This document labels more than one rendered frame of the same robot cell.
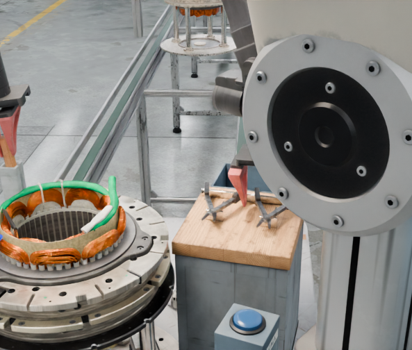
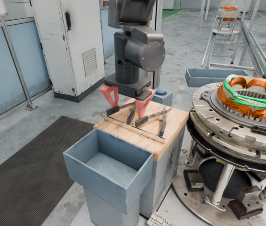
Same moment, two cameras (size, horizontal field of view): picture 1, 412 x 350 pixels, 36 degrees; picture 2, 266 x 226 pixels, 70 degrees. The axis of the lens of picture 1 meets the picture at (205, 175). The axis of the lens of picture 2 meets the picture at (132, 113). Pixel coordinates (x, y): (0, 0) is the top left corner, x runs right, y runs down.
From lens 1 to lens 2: 1.37 m
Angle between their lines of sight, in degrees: 119
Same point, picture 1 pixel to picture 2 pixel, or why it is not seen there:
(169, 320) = (178, 220)
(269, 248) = not seen: hidden behind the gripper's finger
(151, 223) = (202, 106)
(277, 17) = not seen: outside the picture
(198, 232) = (173, 114)
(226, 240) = (159, 107)
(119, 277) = (213, 86)
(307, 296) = (82, 214)
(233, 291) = not seen: hidden behind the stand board
